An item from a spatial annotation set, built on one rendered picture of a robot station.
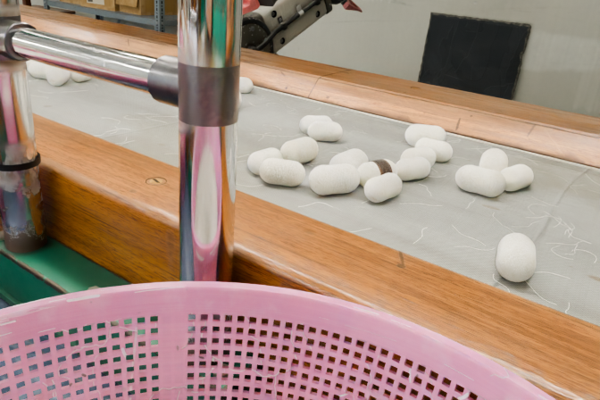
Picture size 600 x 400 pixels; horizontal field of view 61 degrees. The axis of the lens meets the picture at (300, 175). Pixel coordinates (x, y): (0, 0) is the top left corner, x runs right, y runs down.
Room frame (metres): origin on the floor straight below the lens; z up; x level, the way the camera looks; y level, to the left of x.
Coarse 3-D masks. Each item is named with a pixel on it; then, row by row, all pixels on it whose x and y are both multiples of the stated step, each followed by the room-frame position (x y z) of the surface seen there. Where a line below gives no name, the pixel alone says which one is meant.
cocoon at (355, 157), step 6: (348, 150) 0.37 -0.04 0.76; (354, 150) 0.37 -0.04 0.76; (360, 150) 0.37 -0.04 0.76; (336, 156) 0.35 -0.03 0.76; (342, 156) 0.35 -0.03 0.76; (348, 156) 0.35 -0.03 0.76; (354, 156) 0.36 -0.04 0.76; (360, 156) 0.36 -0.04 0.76; (366, 156) 0.37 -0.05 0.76; (330, 162) 0.35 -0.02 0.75; (336, 162) 0.35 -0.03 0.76; (342, 162) 0.35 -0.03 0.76; (348, 162) 0.35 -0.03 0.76; (354, 162) 0.35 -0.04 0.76; (360, 162) 0.36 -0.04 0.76
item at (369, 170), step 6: (366, 162) 0.35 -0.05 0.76; (372, 162) 0.35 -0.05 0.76; (390, 162) 0.35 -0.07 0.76; (360, 168) 0.34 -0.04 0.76; (366, 168) 0.34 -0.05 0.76; (372, 168) 0.34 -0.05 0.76; (378, 168) 0.34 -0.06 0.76; (396, 168) 0.35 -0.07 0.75; (360, 174) 0.34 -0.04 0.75; (366, 174) 0.34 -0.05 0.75; (372, 174) 0.34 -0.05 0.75; (378, 174) 0.34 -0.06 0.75; (396, 174) 0.35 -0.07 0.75; (360, 180) 0.34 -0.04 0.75; (366, 180) 0.34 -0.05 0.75
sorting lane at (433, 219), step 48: (48, 96) 0.51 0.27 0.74; (96, 96) 0.53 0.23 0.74; (144, 96) 0.55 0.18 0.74; (288, 96) 0.61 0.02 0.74; (144, 144) 0.40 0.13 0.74; (240, 144) 0.42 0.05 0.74; (336, 144) 0.44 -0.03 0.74; (384, 144) 0.45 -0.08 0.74; (480, 144) 0.48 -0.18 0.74; (288, 192) 0.33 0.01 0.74; (432, 192) 0.35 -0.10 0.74; (528, 192) 0.37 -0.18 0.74; (576, 192) 0.37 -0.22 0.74; (384, 240) 0.27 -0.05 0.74; (432, 240) 0.27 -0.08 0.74; (480, 240) 0.28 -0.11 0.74; (576, 240) 0.29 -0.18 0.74; (528, 288) 0.23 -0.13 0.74; (576, 288) 0.23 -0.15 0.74
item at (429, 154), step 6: (408, 150) 0.39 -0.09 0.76; (414, 150) 0.39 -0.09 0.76; (420, 150) 0.39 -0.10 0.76; (426, 150) 0.39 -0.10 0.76; (432, 150) 0.40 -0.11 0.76; (402, 156) 0.39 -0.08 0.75; (408, 156) 0.39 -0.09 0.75; (414, 156) 0.38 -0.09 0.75; (420, 156) 0.39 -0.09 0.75; (426, 156) 0.39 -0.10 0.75; (432, 156) 0.39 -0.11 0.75; (432, 162) 0.39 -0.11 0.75
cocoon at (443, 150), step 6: (426, 138) 0.42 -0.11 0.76; (420, 144) 0.42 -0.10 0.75; (426, 144) 0.42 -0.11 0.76; (432, 144) 0.42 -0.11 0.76; (438, 144) 0.42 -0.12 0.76; (444, 144) 0.42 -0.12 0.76; (438, 150) 0.41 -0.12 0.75; (444, 150) 0.41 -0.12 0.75; (450, 150) 0.41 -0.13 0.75; (438, 156) 0.41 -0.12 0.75; (444, 156) 0.41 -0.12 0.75; (450, 156) 0.41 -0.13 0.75
